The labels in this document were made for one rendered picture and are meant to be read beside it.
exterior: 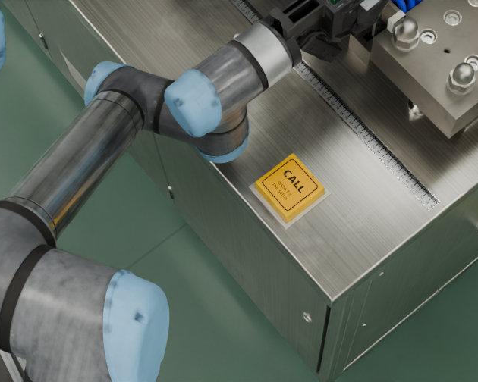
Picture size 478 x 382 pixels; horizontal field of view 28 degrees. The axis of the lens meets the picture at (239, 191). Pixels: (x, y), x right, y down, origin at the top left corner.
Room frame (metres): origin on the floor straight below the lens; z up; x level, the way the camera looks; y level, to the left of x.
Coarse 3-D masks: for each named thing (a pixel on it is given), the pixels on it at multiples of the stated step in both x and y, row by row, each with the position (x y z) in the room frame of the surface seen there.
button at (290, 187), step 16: (288, 160) 0.52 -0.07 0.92; (272, 176) 0.50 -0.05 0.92; (288, 176) 0.49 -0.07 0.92; (304, 176) 0.49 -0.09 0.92; (272, 192) 0.47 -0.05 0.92; (288, 192) 0.47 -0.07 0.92; (304, 192) 0.47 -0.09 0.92; (320, 192) 0.47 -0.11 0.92; (288, 208) 0.45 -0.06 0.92; (304, 208) 0.45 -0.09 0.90
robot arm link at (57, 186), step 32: (96, 96) 0.58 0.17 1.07; (128, 96) 0.57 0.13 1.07; (160, 96) 0.58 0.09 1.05; (96, 128) 0.51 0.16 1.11; (128, 128) 0.53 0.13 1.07; (64, 160) 0.46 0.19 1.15; (96, 160) 0.46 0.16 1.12; (32, 192) 0.41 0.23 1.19; (64, 192) 0.41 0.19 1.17; (0, 224) 0.35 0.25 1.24; (32, 224) 0.36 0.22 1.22; (64, 224) 0.38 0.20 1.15; (0, 256) 0.31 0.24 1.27; (0, 288) 0.27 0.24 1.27
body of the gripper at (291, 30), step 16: (304, 0) 0.64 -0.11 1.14; (320, 0) 0.62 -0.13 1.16; (336, 0) 0.62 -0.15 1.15; (352, 0) 0.62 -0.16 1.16; (272, 16) 0.61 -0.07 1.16; (288, 16) 0.61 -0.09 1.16; (304, 16) 0.60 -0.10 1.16; (320, 16) 0.61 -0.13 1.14; (336, 16) 0.60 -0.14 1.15; (352, 16) 0.63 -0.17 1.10; (288, 32) 0.58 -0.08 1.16; (304, 32) 0.60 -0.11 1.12; (320, 32) 0.61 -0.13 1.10; (336, 32) 0.60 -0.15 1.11; (288, 48) 0.58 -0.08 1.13
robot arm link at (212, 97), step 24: (240, 48) 0.58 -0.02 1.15; (192, 72) 0.56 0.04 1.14; (216, 72) 0.55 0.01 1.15; (240, 72) 0.55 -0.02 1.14; (168, 96) 0.53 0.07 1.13; (192, 96) 0.52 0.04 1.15; (216, 96) 0.52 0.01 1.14; (240, 96) 0.52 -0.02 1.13; (192, 120) 0.50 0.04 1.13; (216, 120) 0.50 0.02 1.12; (240, 120) 0.52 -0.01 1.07
